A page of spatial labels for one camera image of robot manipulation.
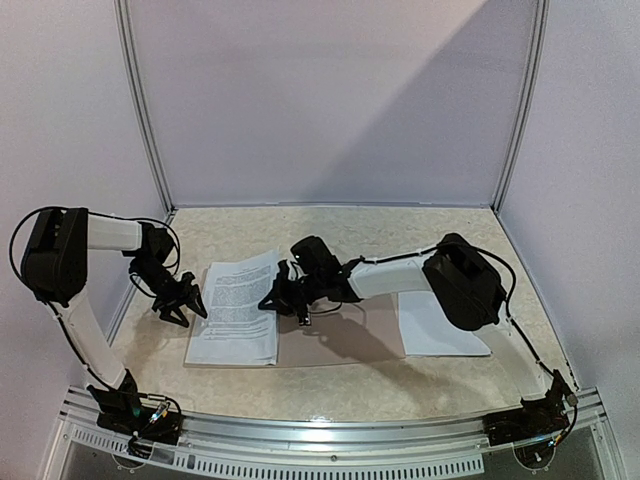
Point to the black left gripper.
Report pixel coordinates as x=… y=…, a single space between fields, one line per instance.
x=181 y=297

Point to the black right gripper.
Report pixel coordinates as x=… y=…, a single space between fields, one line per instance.
x=288 y=288

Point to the printed sheet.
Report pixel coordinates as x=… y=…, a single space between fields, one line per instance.
x=233 y=290
x=214 y=347

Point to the brown paper folder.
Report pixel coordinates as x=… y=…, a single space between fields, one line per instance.
x=364 y=332

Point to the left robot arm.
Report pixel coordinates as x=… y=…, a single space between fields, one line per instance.
x=55 y=268

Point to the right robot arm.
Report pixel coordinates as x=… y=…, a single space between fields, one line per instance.
x=470 y=293

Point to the stack of printed papers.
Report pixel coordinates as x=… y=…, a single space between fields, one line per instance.
x=426 y=332

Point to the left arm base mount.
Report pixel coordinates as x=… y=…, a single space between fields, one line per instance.
x=140 y=420

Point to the perforated white cable tray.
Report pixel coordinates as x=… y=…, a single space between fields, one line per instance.
x=96 y=455

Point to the aluminium front rail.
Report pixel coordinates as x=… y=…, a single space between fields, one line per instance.
x=203 y=431

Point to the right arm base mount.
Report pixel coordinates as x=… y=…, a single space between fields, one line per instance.
x=533 y=420

